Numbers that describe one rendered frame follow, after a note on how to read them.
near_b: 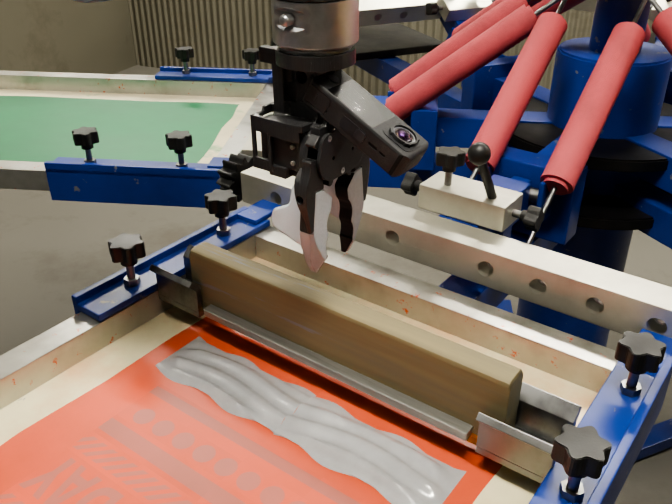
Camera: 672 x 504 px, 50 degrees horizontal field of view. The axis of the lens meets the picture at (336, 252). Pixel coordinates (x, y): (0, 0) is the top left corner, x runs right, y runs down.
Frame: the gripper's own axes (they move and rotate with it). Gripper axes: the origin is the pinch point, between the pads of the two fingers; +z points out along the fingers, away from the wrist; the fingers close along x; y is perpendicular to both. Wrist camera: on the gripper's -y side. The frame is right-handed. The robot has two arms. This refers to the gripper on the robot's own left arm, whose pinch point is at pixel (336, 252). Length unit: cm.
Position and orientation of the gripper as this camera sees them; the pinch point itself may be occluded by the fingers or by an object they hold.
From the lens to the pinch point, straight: 71.3
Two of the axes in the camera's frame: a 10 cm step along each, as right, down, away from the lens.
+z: 0.1, 8.7, 4.9
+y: -8.1, -2.9, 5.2
